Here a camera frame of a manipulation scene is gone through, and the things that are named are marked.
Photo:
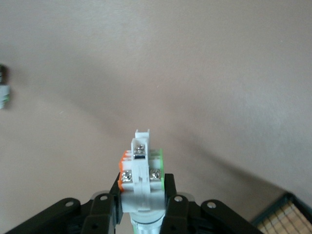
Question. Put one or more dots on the white red contact block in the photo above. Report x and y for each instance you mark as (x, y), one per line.
(141, 190)

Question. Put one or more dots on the wooden board basket insert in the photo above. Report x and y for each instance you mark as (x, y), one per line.
(292, 219)

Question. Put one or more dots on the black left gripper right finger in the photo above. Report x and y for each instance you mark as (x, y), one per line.
(176, 214)

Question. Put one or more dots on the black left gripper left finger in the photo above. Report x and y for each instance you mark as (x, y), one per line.
(102, 212)

